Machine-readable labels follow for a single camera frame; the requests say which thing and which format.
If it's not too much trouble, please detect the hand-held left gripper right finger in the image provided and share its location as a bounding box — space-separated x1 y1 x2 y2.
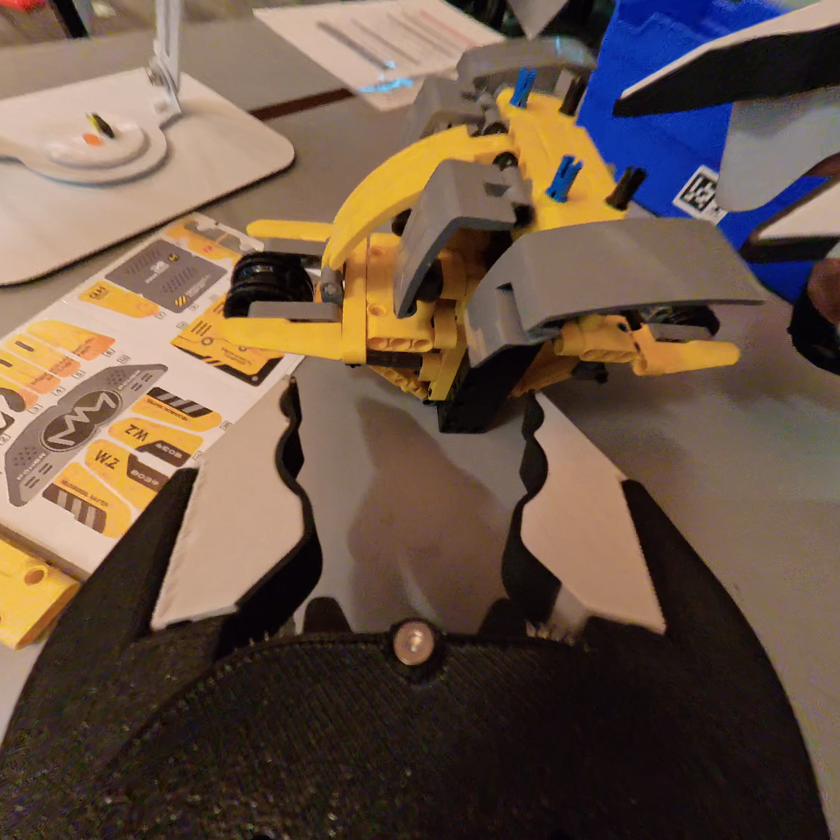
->
502 394 668 635

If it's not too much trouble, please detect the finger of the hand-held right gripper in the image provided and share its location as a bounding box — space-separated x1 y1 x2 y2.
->
714 98 840 265
613 0 840 120

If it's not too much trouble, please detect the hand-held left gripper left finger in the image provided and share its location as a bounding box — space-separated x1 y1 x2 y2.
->
151 377 324 634

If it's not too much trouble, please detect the yellow grey toy brick vehicle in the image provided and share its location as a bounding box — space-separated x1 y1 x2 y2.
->
220 36 769 435

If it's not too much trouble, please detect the person's right hand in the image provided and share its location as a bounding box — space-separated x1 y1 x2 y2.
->
807 259 840 322

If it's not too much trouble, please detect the blue box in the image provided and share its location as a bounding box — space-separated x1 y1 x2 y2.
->
576 0 840 303

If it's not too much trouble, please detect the yellow grey sticker sheet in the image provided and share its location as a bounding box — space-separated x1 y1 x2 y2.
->
0 213 306 581

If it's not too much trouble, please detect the yellow toy brick panel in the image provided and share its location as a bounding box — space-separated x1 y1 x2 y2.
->
0 537 84 651

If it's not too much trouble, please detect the white lamp stand base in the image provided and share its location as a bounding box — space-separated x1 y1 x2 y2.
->
0 0 296 287

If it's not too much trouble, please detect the printed white paper sheet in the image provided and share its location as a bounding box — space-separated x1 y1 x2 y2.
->
252 0 506 110

